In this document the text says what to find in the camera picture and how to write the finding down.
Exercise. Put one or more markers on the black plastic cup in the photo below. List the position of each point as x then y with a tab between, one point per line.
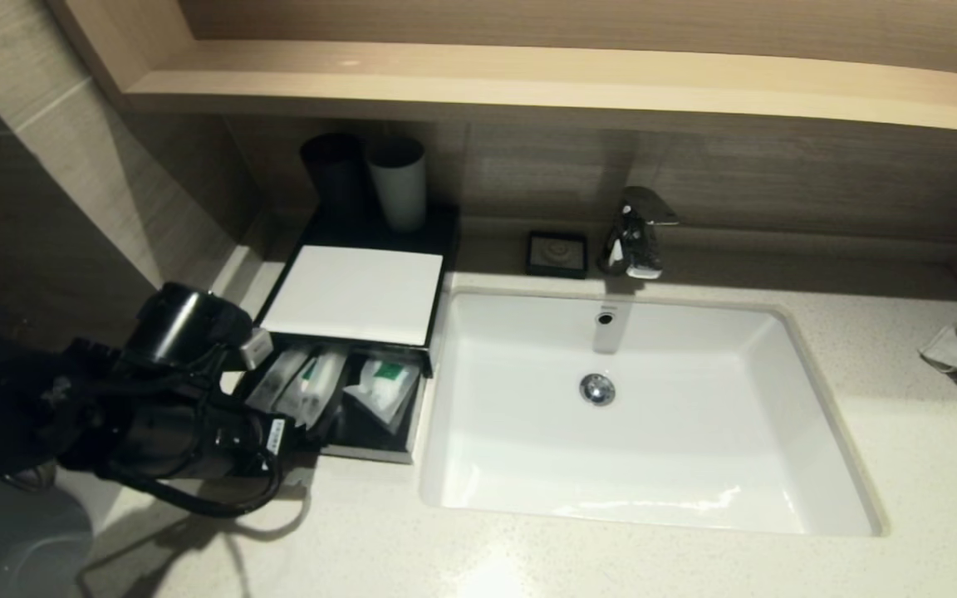
331	178

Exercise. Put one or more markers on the grey plastic cup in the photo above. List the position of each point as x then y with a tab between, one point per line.
399	195

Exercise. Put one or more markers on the long clear toothbrush packet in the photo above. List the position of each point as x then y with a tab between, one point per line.
275	382

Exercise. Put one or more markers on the chrome sink faucet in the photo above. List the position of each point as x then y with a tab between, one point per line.
636	241

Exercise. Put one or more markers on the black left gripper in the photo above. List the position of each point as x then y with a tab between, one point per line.
258	440

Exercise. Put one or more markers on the light wooden wall shelf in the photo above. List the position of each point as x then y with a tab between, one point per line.
528	83

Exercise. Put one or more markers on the black tray with white liner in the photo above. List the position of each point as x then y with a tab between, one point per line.
354	291

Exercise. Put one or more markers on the black glossy box drawer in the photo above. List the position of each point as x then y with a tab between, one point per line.
362	444

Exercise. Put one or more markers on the clear tube packet green label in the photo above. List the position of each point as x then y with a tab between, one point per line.
321	386

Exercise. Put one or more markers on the black square soap dish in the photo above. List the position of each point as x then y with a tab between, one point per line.
557	253

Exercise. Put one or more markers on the chrome sink drain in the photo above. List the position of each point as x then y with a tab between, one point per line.
597	390

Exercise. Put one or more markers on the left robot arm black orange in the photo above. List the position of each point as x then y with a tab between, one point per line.
113	407

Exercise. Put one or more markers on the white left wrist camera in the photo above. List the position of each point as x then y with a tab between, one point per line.
256	347

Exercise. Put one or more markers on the white ceramic sink basin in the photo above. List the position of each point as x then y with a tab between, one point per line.
694	432

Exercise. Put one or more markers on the small sachet with green label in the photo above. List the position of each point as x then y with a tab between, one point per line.
379	403

